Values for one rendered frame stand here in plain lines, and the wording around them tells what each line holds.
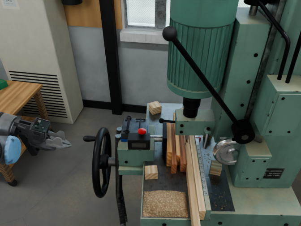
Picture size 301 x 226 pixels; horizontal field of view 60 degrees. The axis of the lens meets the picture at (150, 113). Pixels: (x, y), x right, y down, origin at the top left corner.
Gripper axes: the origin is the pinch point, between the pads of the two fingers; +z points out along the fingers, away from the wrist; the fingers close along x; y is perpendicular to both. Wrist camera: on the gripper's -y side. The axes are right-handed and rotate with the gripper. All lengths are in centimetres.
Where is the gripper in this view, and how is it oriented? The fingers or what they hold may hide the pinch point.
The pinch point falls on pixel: (67, 145)
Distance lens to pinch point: 107.8
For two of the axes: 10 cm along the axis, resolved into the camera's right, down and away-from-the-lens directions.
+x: 0.3, -6.2, 7.8
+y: 3.5, -7.3, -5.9
